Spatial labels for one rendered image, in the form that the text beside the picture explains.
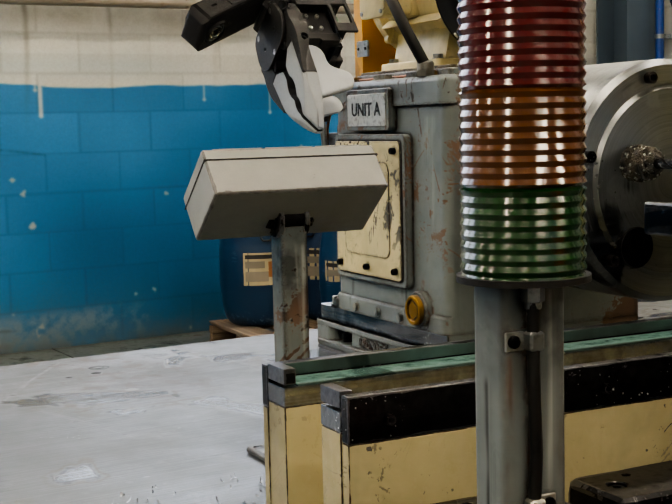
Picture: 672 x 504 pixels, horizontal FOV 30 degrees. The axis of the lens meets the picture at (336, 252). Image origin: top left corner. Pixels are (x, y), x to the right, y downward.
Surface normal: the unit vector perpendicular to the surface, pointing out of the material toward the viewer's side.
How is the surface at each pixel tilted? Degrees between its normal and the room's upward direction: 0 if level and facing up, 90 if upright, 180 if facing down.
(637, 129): 90
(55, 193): 90
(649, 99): 90
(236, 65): 90
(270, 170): 50
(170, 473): 0
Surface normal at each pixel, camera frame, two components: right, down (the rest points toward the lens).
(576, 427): 0.44, 0.08
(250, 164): 0.33, -0.58
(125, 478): -0.03, -0.99
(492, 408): -0.89, 0.07
